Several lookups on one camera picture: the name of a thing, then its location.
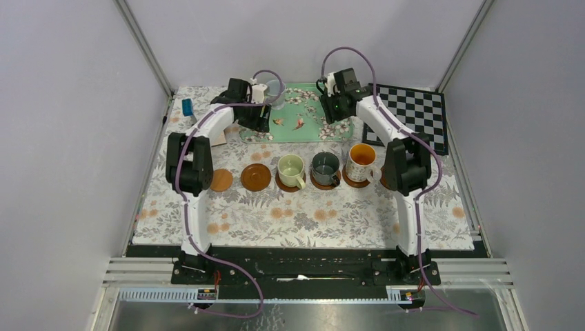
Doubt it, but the brown wooden coaster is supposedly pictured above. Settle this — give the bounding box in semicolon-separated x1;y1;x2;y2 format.
310;170;341;190
275;172;306;192
379;166;390;190
240;163;271;192
341;166;370;189

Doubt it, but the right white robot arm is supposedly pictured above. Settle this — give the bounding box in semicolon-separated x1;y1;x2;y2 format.
316;68;432;284

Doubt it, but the purple cable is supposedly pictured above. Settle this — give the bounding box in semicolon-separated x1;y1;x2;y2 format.
175;70;284;319
319;46;479;317

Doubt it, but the light blue mug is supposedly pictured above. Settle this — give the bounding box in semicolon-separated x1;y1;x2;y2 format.
266;79;286;110

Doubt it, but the blue block on stand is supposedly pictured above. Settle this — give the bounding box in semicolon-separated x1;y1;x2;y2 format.
181;98;197;126

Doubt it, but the patterned mug orange inside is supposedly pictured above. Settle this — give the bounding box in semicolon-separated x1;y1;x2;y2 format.
345;143;381;183

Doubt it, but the black white chessboard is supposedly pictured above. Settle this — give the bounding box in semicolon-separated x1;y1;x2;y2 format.
376;83;449;156

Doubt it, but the light wooden block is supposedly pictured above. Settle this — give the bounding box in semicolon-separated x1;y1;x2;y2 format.
211;131;227;147

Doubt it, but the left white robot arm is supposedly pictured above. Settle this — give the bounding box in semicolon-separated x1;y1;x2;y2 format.
166;78;271;283

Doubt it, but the pale green mug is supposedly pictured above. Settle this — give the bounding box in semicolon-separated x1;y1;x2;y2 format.
277;154;306;190

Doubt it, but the small light wooden coaster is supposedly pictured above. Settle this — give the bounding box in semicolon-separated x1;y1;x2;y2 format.
210;169;233;192

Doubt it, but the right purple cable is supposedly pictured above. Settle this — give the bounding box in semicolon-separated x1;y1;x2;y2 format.
319;46;479;317

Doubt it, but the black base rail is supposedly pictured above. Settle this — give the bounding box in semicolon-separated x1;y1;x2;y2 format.
108;245;487;301

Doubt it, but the dark green mug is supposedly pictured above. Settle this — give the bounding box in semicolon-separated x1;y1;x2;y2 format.
311;152;340;187

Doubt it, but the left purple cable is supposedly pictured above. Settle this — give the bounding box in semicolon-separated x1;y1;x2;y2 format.
175;70;284;319

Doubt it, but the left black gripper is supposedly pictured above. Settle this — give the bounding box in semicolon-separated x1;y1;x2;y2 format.
237;97;270;132

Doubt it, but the green serving tray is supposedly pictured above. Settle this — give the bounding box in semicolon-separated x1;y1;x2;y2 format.
239;83;354;143

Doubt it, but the floral tablecloth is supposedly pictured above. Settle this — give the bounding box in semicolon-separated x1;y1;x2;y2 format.
131;87;474;250

